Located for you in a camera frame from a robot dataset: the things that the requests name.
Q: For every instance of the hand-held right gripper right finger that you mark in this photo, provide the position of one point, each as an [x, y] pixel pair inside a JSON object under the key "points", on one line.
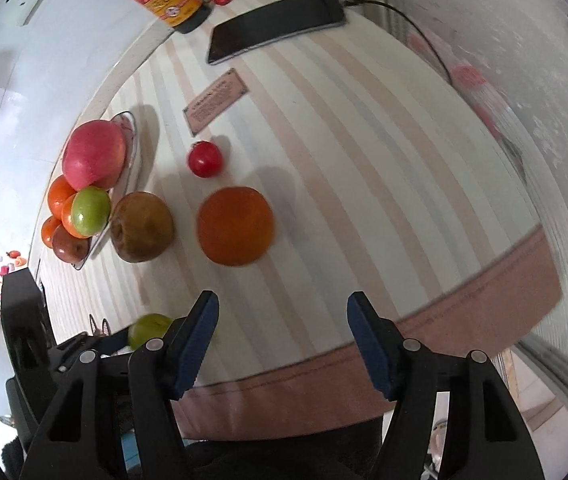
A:
{"points": [[374, 345]]}

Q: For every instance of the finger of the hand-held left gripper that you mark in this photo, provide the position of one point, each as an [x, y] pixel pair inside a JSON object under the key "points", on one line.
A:
{"points": [[106, 346]]}

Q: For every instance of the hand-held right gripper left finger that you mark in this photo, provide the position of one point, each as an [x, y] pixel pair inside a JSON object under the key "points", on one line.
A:
{"points": [[196, 345]]}

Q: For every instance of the green apple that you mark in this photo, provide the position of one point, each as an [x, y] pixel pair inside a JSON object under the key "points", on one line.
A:
{"points": [[149, 329], [91, 210]]}

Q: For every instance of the dark red apple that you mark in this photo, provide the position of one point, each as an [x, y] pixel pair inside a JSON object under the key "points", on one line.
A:
{"points": [[69, 249]]}

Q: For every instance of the brown kiwi fruit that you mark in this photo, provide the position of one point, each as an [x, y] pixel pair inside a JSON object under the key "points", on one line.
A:
{"points": [[142, 227]]}

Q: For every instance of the dark orange tangerine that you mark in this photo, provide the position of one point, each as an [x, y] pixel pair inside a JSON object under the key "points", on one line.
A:
{"points": [[235, 225]]}

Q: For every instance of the large orange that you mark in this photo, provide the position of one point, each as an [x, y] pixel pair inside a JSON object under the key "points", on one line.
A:
{"points": [[59, 195]]}

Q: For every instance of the large red apple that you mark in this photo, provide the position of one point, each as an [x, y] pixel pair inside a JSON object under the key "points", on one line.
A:
{"points": [[94, 152]]}

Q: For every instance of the white oval floral plate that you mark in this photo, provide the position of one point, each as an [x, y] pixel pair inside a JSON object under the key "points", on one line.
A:
{"points": [[131, 142]]}

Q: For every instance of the person's left forearm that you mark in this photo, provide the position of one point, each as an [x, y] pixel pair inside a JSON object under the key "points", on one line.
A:
{"points": [[11, 455]]}

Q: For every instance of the person's dark trousers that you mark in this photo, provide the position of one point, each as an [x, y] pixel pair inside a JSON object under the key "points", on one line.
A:
{"points": [[284, 455]]}

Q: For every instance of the striped cat print tablecloth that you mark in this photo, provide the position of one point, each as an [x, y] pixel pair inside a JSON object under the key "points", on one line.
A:
{"points": [[364, 160]]}

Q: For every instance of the small red fruit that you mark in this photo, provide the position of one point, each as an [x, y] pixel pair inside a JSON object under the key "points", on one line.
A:
{"points": [[205, 159]]}

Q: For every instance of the brown rectangular cloth label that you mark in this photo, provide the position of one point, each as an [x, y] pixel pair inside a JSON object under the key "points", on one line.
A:
{"points": [[216, 101]]}

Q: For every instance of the frosted glass window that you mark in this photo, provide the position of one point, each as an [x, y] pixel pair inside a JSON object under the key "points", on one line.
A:
{"points": [[539, 110]]}

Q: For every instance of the black smartphone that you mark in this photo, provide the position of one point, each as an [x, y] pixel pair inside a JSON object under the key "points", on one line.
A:
{"points": [[274, 25]]}

